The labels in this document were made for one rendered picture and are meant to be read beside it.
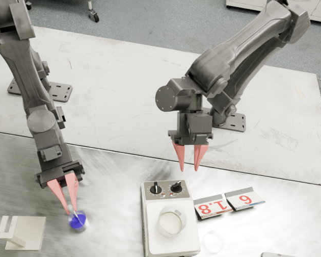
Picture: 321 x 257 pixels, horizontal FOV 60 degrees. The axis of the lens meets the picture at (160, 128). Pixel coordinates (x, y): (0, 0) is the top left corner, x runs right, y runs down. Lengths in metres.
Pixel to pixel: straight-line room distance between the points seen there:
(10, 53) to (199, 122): 0.40
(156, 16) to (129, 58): 1.74
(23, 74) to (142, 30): 2.05
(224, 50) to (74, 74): 0.59
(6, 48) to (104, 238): 0.50
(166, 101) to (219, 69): 0.13
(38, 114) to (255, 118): 0.70
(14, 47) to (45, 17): 2.18
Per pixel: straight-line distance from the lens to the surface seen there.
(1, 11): 0.68
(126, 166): 0.84
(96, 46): 1.14
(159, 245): 0.69
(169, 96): 0.59
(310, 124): 1.11
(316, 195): 0.98
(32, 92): 0.69
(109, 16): 2.77
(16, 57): 0.65
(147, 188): 0.77
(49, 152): 0.60
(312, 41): 3.12
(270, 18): 0.70
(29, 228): 0.81
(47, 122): 0.64
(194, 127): 0.58
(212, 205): 0.81
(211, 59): 0.64
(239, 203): 0.82
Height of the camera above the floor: 1.67
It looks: 58 degrees down
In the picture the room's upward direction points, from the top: 11 degrees clockwise
